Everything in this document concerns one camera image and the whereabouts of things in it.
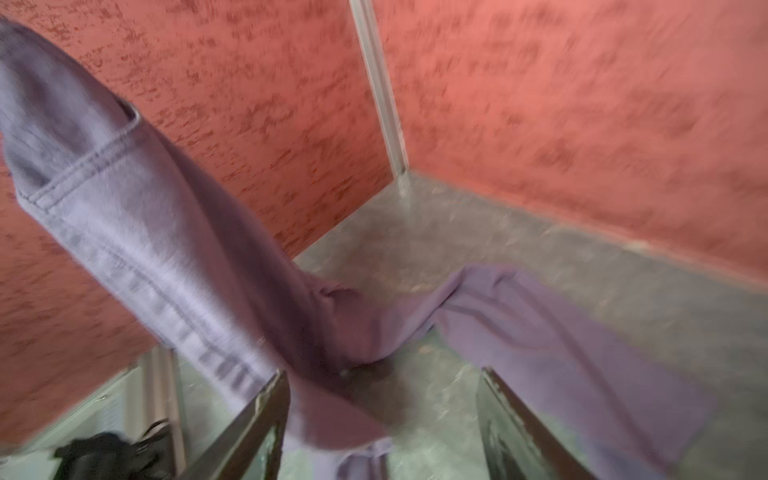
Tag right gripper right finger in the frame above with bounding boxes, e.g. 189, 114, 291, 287
476, 367, 593, 480

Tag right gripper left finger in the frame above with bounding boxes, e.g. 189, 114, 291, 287
180, 370, 291, 480

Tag purple trousers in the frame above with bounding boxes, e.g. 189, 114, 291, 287
1, 20, 715, 479

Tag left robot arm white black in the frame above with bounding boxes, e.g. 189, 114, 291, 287
53, 419, 177, 480

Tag aluminium front rail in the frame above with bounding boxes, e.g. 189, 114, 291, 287
1, 347, 187, 479

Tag left corner aluminium post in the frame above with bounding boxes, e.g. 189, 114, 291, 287
348, 0, 409, 178

